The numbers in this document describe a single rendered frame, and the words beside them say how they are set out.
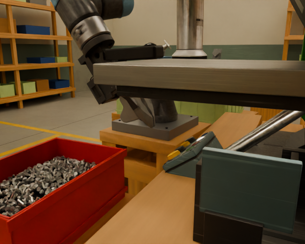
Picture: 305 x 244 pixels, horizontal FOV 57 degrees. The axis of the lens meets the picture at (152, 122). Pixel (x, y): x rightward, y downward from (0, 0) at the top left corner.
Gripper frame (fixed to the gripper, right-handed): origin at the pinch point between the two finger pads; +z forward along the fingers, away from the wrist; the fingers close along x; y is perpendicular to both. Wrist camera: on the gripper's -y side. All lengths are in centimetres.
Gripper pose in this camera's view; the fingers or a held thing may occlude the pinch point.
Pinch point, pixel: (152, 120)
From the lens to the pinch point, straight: 58.2
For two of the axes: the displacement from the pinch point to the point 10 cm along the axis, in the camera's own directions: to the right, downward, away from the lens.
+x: -4.4, 2.2, -8.7
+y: -7.4, 4.7, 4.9
